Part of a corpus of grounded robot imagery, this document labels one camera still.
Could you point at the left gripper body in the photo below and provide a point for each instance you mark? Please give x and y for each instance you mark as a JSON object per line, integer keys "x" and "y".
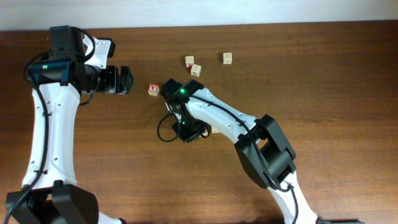
{"x": 112, "y": 81}

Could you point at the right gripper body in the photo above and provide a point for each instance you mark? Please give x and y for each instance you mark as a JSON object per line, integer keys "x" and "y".
{"x": 189, "y": 127}

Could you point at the red number 6 block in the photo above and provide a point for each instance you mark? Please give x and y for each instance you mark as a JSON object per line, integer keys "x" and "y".
{"x": 205, "y": 134}

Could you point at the number 1 wooden block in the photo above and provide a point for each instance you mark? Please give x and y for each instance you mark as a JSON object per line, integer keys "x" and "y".
{"x": 214, "y": 130}

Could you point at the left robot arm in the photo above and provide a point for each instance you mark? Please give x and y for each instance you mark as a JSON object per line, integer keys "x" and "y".
{"x": 75, "y": 65}

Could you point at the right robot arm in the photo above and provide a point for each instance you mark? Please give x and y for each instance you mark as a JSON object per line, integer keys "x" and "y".
{"x": 264, "y": 152}

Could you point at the red letter A block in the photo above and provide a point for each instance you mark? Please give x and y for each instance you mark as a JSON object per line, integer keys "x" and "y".
{"x": 153, "y": 89}

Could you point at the letter K wooden block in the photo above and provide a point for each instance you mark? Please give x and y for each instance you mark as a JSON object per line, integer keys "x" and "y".
{"x": 196, "y": 70}

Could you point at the letter E wooden block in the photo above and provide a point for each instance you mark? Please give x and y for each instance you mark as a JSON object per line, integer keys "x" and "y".
{"x": 189, "y": 61}

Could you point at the green sided far block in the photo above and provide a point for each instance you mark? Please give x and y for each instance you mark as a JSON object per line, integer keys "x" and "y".
{"x": 227, "y": 58}

